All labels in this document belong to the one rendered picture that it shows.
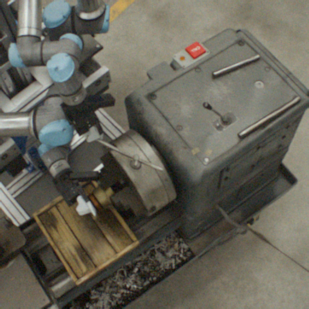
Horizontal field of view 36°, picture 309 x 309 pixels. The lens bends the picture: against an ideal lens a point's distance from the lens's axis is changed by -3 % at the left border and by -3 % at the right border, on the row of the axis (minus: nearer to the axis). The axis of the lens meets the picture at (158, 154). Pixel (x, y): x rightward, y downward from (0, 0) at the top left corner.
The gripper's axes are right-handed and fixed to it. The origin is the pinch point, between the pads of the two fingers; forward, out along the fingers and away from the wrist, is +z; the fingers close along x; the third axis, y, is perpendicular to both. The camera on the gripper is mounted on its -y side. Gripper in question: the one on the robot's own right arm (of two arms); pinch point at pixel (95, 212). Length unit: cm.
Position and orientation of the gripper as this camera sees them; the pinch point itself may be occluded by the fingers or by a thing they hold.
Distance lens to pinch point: 181.5
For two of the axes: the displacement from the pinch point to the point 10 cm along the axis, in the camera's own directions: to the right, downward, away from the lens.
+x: -0.4, -4.3, -9.0
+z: 5.7, 7.3, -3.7
